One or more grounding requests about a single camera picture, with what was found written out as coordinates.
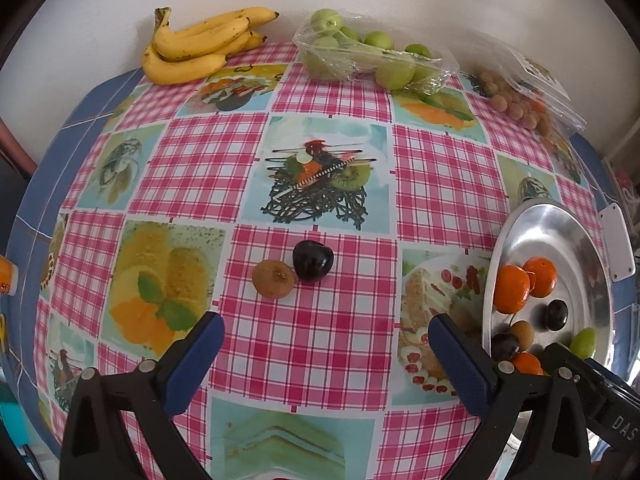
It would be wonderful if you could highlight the yellow banana bunch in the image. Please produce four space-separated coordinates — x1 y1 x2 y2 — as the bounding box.
141 6 280 85

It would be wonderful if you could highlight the heap of tan longans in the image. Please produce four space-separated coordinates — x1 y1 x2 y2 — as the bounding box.
472 70 555 137

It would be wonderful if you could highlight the tan round longan fruit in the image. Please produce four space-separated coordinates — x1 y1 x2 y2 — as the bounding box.
507 321 535 352

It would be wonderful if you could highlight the round metal plate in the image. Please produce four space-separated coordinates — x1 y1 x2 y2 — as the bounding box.
481 199 616 377

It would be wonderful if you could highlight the green oval jujube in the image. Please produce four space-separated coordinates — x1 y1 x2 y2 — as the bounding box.
570 327 599 361

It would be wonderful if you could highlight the orange and white packet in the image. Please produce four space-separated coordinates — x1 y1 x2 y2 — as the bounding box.
0 255 20 297

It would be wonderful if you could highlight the orange tangerine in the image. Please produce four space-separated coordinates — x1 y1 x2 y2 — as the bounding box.
510 352 546 376
522 257 558 298
493 265 532 313

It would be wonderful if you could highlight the brown kiwi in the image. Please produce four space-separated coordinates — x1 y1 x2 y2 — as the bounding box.
251 259 297 301

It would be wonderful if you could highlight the pile of green apples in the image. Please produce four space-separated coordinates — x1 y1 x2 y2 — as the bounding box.
302 7 442 94

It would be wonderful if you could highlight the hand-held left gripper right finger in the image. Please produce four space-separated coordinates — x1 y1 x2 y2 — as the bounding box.
427 313 593 480

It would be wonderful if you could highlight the pink checked printed tablecloth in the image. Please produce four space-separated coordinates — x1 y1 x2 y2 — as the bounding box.
37 42 608 480

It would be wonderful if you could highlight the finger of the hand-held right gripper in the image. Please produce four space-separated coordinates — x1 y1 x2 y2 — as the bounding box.
541 342 612 401

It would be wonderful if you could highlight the dark purple plum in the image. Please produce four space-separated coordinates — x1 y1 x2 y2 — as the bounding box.
491 332 521 361
544 299 569 332
292 240 335 284

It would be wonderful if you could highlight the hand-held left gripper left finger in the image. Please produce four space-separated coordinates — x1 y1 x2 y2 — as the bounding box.
59 311 226 480

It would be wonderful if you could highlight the clear plastic clamshell box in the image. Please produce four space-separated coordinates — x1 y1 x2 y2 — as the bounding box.
467 35 588 139

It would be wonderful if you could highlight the bag of green apples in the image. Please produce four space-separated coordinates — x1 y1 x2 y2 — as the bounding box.
292 10 461 97

